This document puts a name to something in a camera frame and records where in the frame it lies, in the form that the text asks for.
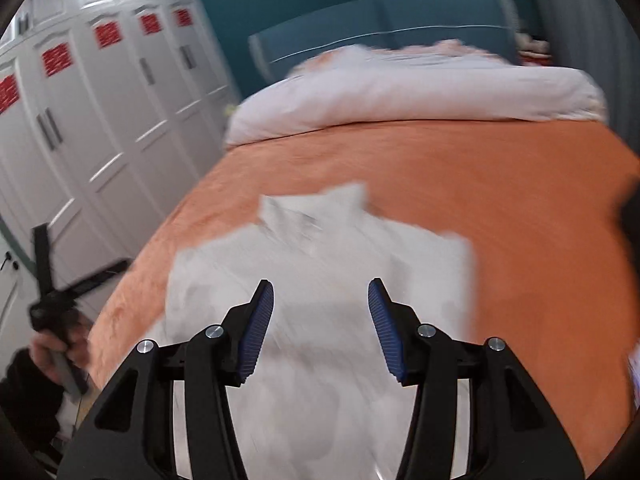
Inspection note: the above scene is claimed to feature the white panelled wardrobe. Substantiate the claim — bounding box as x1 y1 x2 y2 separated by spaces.
0 0 244 361

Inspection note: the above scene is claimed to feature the person's left hand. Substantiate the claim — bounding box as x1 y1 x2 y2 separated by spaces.
28 313 91 385

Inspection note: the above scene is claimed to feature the orange plush bed blanket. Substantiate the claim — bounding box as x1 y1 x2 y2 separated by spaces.
90 122 639 471

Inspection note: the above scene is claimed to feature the white padded jacket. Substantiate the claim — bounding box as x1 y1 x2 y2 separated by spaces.
149 183 475 479

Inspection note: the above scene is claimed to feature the pale pink rolled duvet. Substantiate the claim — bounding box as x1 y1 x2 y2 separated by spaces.
226 39 608 148

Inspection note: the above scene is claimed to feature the grey curtain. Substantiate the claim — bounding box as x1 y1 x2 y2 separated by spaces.
536 0 639 152

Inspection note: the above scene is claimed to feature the teal upholstered headboard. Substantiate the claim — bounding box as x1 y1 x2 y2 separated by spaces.
248 0 520 84

